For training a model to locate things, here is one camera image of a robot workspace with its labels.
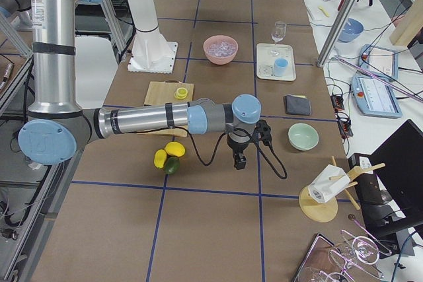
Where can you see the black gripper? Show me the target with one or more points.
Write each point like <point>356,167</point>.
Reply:
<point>238,146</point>

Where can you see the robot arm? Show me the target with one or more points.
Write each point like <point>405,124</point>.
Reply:
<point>58,127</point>

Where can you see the blue plastic cup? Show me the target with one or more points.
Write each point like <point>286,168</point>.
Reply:
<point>280,66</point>

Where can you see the pink bowl of ice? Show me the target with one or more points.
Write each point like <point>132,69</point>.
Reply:
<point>220,49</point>

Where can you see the green bowl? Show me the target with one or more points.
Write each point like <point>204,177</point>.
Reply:
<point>303,137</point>

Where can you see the yellow lemon back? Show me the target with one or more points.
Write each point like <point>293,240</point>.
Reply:
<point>175,149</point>

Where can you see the yellow lemon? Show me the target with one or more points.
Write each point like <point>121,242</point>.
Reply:
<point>175,149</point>
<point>160,158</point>

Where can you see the grey folded cloth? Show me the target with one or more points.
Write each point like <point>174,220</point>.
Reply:
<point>297,105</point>

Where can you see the green avocado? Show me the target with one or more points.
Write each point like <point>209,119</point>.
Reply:
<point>172,165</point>

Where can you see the lemon slice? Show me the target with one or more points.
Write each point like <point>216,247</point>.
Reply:
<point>181,93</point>

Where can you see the yellow lemon front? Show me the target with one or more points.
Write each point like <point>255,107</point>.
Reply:
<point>160,158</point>

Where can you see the cream serving tray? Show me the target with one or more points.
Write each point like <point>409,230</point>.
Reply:
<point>266,54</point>

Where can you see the wooden cutting board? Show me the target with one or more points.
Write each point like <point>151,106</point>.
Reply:
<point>159,93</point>

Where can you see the wooden mug tree stand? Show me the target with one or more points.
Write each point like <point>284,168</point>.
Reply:
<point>325,212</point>

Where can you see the clear wine glass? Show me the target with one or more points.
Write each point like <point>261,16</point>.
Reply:
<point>279,31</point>

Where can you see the near teach pendant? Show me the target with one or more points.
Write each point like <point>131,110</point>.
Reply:
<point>374,97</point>

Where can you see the teach pendant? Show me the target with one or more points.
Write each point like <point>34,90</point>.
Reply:
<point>382,62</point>
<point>374,97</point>

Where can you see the hanging wine glass rack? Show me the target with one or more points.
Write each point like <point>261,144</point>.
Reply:
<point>354,255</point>

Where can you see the small yellow utensil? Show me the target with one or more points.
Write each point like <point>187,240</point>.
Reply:
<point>322,9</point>

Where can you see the blue bowl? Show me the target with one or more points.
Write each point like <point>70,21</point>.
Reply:
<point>352,29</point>

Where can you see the white chair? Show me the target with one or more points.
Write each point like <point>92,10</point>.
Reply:
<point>96,66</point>

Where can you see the black monitor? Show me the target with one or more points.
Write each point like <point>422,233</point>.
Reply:
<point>402,177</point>

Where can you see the far teach pendant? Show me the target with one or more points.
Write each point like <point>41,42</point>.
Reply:
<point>382,62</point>

